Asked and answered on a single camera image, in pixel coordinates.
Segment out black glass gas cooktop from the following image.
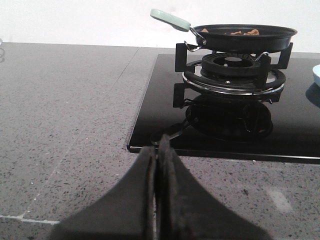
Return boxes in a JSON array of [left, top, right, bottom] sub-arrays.
[[127, 53, 320, 164]]

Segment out brown cooked meat pieces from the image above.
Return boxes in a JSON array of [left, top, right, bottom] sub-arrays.
[[200, 28, 260, 36]]

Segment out light blue round plate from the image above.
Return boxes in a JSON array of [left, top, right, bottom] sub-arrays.
[[312, 64, 320, 87]]

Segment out left black burner with grate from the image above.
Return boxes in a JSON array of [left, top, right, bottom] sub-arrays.
[[175, 43, 293, 98]]

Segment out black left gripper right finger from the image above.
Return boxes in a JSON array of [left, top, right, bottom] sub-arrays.
[[157, 135, 271, 240]]

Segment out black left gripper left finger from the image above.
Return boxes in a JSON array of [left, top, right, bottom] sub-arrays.
[[49, 146, 156, 240]]

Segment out black frying pan green handle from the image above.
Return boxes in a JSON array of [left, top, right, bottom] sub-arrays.
[[150, 8, 297, 54]]

